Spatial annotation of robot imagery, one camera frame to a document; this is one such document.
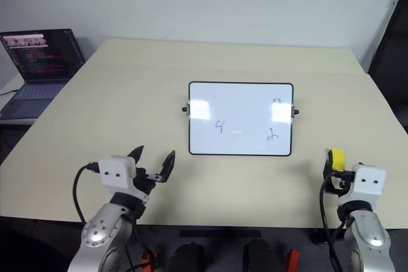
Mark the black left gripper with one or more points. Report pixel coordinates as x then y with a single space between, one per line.
143 183

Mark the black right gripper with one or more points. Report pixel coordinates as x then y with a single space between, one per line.
338 184

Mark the yellow eraser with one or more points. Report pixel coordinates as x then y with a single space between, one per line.
338 159

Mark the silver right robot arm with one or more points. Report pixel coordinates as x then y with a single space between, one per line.
371 237

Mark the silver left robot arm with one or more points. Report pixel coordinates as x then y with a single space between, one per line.
99 230

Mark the black-framed small whiteboard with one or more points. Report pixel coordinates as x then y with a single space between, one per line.
239 119

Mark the red plastic part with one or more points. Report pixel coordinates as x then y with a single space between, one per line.
292 260
149 260

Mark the dark rounded shape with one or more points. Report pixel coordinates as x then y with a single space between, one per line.
261 256
186 257

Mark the open blue laptop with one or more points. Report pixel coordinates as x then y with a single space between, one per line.
41 58

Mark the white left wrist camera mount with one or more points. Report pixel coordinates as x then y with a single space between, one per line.
115 170

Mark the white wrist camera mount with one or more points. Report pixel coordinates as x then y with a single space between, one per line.
368 183
115 170

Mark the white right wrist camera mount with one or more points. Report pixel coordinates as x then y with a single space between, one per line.
368 183

